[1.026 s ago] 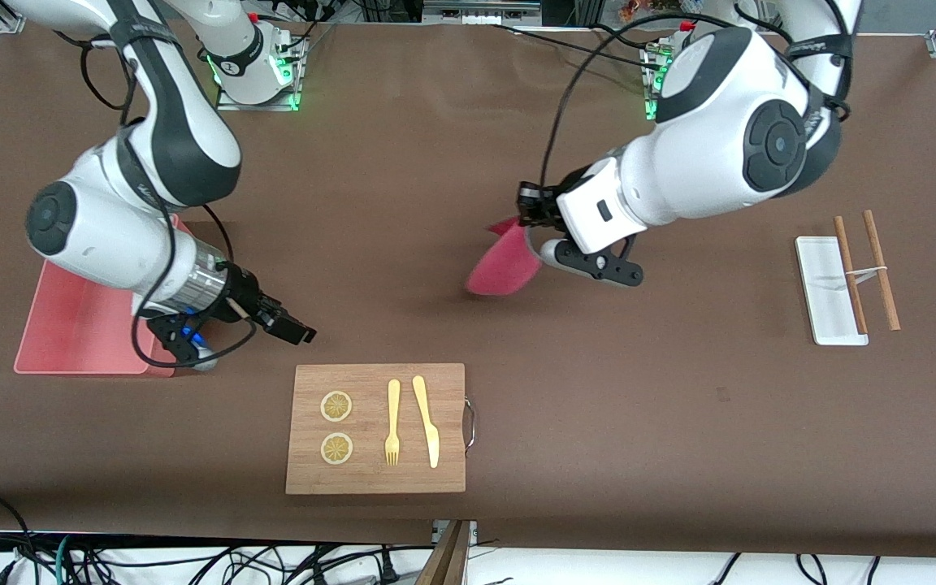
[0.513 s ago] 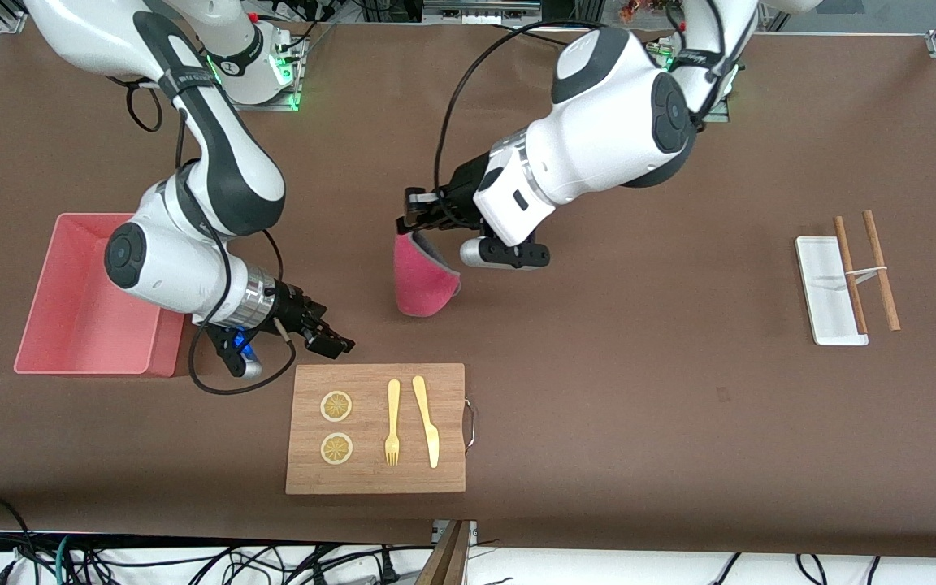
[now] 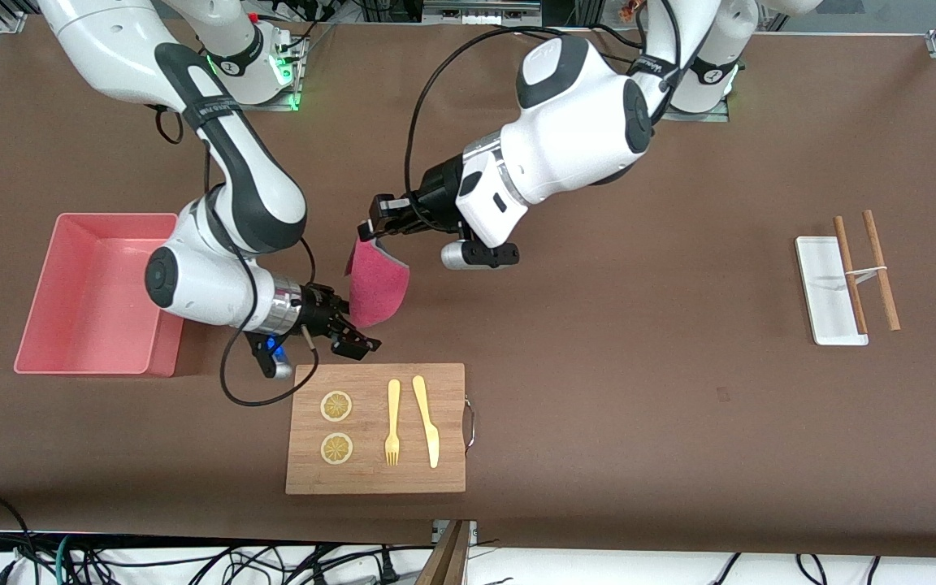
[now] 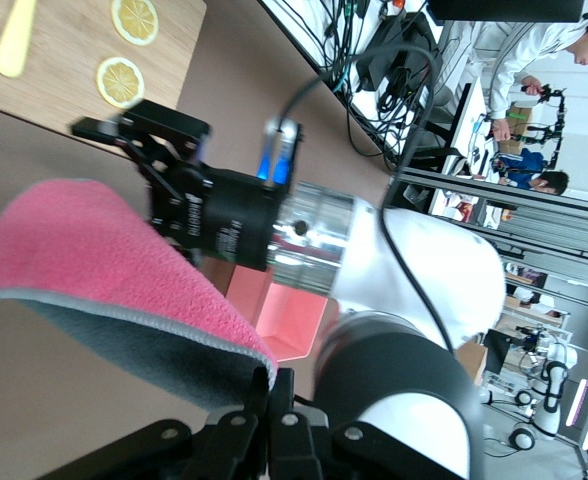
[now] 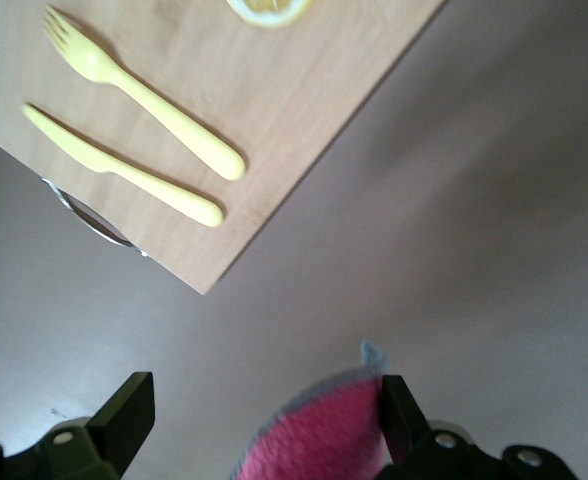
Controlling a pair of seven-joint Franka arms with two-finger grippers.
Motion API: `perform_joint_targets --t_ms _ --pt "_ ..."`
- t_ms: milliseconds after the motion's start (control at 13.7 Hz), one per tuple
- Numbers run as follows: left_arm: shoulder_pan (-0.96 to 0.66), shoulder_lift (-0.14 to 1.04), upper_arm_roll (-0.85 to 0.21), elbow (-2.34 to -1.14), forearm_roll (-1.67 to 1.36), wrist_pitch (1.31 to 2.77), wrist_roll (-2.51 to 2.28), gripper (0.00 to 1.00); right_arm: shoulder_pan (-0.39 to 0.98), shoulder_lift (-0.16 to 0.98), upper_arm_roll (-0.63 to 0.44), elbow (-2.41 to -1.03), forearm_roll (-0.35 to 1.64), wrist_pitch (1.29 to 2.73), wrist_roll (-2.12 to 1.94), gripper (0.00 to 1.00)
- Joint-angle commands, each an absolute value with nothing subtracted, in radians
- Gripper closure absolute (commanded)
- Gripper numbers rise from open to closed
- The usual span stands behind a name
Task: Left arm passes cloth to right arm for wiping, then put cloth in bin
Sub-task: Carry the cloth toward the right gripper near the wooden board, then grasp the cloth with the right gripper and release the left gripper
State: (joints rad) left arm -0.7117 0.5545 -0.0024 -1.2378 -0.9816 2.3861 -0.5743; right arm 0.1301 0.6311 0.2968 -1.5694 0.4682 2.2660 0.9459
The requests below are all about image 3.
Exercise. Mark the white elastic band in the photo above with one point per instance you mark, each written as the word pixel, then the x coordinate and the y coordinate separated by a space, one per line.
pixel 866 272

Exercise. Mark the wooden cutting board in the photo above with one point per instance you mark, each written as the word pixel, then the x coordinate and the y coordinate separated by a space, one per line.
pixel 368 422

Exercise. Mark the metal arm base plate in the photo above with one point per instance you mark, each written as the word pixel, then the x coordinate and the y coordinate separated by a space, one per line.
pixel 289 101
pixel 712 116

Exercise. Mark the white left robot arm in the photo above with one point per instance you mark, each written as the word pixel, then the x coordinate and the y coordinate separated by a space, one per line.
pixel 582 122

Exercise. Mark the wooden post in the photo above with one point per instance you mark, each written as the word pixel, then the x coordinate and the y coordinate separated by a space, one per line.
pixel 448 561

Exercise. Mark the yellow plastic knife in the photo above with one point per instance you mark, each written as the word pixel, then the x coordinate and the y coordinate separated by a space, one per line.
pixel 432 443

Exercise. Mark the red cloth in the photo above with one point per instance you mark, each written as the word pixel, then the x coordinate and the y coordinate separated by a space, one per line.
pixel 379 284

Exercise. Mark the yellow plastic fork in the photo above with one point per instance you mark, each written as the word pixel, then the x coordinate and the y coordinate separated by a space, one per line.
pixel 393 398

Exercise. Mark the white rectangular tray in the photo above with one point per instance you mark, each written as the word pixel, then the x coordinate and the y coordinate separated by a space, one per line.
pixel 821 276

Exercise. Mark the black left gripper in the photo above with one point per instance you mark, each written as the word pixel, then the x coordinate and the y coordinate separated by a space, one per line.
pixel 438 189

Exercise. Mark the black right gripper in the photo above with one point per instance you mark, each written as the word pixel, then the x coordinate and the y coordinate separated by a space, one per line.
pixel 318 313

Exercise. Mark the lemon slice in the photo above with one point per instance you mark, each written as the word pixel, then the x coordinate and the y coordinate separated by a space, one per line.
pixel 336 448
pixel 336 406

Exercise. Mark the aluminium frame beam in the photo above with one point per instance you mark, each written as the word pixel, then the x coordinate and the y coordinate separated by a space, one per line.
pixel 484 10

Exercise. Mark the pink plastic bin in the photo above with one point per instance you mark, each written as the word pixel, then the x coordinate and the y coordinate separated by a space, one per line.
pixel 86 284

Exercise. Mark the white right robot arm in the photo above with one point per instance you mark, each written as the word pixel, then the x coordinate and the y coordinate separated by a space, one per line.
pixel 249 179

